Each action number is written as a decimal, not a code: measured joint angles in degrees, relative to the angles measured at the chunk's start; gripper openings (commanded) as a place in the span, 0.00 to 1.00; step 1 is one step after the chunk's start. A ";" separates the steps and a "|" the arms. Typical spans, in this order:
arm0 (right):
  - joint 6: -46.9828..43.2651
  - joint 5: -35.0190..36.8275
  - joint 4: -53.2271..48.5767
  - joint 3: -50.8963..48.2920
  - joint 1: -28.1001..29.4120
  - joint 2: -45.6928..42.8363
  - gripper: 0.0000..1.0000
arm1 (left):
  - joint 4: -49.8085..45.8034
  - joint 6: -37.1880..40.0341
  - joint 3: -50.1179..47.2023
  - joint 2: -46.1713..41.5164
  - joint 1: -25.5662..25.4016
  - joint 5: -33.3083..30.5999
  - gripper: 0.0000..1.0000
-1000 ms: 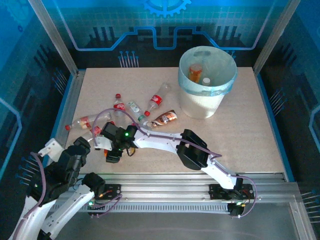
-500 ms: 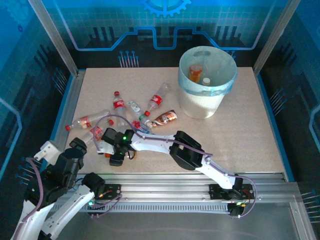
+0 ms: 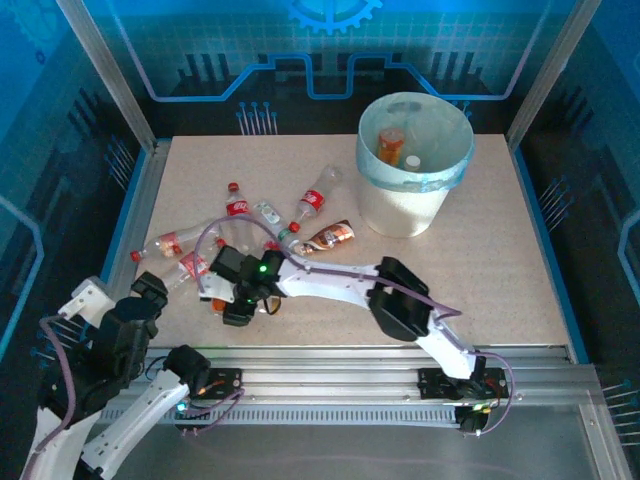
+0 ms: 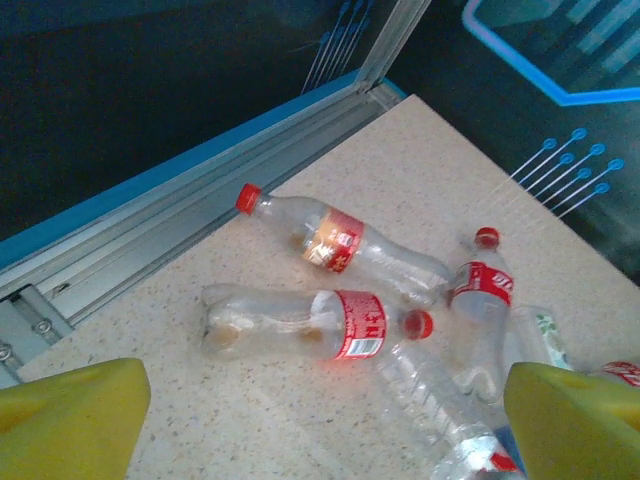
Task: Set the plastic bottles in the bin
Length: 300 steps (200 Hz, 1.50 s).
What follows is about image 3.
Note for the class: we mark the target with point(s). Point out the small orange bottle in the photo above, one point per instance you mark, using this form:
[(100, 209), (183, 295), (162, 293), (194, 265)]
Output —
[(219, 306)]

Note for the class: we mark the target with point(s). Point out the crushed clear bottle red label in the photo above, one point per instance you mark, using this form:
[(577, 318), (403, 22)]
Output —
[(192, 264)]

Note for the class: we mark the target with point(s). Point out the clear bottle red white label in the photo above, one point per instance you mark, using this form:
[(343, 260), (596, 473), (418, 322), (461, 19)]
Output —
[(167, 244)]

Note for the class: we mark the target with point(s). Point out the clear cola bottle red label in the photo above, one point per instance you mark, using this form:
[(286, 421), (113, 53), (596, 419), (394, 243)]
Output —
[(237, 207), (314, 200)]

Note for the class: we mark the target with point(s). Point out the clear bottle green label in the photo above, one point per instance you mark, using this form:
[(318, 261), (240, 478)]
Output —
[(270, 214)]

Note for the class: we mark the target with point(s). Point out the brown label drink bottle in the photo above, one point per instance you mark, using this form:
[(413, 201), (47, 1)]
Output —
[(332, 235)]

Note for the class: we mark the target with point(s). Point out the orange label plastic bottle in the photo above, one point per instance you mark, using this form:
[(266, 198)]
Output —
[(391, 147)]

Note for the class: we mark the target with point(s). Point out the clear bottle white cap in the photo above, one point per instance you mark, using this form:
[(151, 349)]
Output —
[(412, 161)]

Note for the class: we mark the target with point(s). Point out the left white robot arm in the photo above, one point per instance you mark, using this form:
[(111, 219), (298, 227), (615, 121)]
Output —
[(145, 405)]

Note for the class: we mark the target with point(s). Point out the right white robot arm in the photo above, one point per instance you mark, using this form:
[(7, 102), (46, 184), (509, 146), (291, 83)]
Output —
[(330, 287)]

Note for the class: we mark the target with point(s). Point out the white ribbed plastic bin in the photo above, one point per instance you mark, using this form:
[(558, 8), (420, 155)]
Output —
[(400, 210)]

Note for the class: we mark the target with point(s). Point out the light blue bin liner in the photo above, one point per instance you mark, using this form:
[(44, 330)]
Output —
[(365, 155)]

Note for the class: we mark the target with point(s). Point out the small black connector module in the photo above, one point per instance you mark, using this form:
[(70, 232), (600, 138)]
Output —
[(470, 422)]

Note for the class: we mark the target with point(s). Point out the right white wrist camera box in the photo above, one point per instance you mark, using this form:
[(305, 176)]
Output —
[(217, 289)]

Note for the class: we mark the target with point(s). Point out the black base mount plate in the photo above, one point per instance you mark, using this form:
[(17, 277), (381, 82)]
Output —
[(432, 384), (227, 380)]

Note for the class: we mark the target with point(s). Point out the aluminium side rail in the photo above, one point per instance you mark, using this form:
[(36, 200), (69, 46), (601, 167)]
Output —
[(142, 200)]

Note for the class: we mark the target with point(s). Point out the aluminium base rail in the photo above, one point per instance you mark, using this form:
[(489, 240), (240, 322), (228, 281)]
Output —
[(325, 375)]

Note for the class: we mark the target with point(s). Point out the aluminium frame post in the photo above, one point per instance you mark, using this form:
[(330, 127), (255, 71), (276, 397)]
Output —
[(110, 75), (550, 75)]

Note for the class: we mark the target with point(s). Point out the aluminium frame profile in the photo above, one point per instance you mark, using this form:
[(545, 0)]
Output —
[(607, 440)]

